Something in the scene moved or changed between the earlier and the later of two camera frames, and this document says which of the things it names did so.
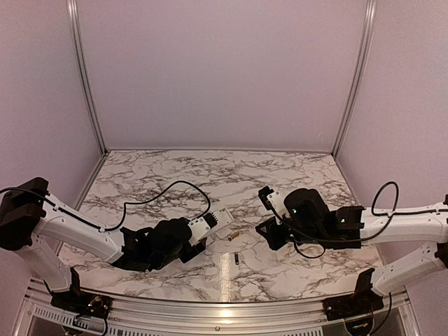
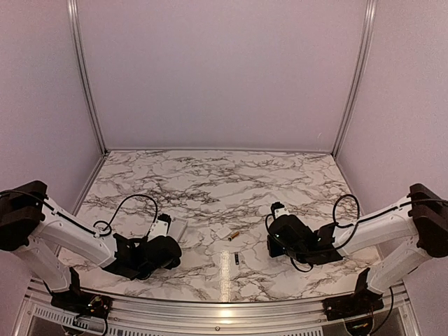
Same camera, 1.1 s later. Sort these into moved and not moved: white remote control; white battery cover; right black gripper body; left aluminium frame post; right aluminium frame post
Moved: right black gripper body; white remote control
Not moved: right aluminium frame post; left aluminium frame post; white battery cover
